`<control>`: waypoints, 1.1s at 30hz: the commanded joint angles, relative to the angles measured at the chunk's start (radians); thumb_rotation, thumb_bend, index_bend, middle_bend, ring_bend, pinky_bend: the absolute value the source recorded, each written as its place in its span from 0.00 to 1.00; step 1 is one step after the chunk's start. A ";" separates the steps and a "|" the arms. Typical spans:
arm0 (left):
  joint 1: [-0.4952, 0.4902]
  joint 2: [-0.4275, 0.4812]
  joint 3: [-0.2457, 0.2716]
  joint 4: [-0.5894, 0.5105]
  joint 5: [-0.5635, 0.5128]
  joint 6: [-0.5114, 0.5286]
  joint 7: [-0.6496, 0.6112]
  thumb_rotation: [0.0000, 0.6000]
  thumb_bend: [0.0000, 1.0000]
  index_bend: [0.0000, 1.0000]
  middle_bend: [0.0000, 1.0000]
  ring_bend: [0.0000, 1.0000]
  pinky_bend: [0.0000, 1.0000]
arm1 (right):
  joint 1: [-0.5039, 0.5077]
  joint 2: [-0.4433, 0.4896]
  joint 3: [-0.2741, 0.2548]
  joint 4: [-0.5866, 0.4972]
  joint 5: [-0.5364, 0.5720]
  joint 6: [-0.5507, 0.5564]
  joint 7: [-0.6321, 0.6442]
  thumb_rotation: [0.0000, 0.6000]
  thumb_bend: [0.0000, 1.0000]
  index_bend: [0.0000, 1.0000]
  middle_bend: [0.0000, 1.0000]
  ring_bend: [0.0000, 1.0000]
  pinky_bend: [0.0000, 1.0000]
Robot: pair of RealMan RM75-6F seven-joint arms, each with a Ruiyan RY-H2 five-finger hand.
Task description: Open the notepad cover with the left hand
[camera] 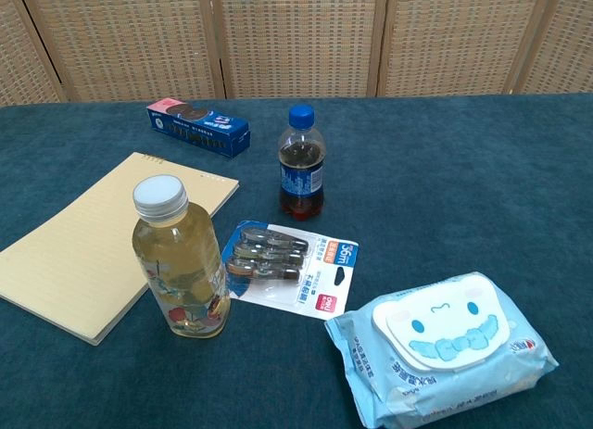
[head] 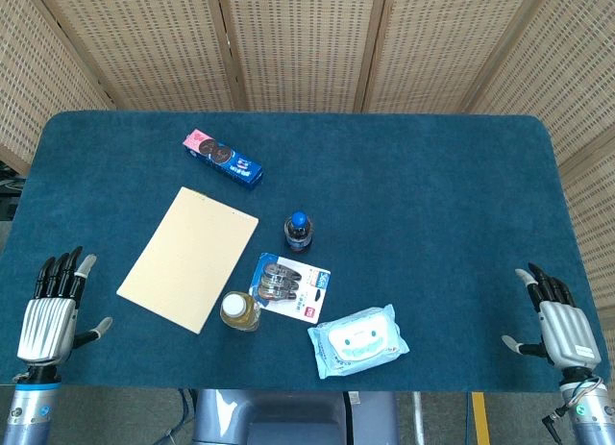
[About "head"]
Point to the blue pink cookie box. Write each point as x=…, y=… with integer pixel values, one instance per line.
x=223, y=159

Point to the yellow tea bottle white cap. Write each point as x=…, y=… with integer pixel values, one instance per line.
x=239, y=313

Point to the tan spiral notebook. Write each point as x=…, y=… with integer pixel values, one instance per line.
x=187, y=260

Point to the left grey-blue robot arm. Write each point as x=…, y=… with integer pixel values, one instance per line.
x=29, y=411

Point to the dark background equipment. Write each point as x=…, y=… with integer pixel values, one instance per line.
x=8, y=195

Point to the dark teal table cloth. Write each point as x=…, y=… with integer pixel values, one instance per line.
x=408, y=200

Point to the cola bottle blue cap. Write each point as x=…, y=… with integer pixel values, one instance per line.
x=299, y=233

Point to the correction tape blister pack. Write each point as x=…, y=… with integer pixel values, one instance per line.
x=293, y=289

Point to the grey-blue robot torso base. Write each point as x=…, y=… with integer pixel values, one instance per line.
x=293, y=418

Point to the light blue wet wipes pack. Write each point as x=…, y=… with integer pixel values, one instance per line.
x=358, y=341

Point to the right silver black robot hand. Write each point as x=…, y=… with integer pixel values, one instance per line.
x=567, y=329

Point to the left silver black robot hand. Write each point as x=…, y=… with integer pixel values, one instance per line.
x=48, y=320

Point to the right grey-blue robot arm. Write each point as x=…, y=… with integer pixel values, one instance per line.
x=593, y=416

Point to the woven bamboo folding screen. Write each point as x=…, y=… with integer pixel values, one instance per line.
x=307, y=46

